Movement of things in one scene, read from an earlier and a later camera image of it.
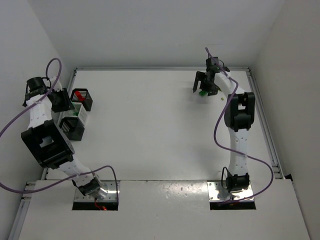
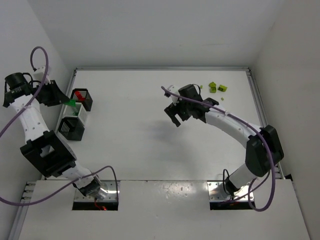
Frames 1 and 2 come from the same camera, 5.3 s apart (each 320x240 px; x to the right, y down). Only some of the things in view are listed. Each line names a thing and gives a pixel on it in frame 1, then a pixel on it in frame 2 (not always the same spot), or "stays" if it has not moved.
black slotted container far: (82, 96) stays
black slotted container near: (72, 127) stays
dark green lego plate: (203, 93) -> (71, 103)
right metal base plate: (217, 193) stays
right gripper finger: (202, 77) -> (171, 112)
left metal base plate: (111, 196) stays
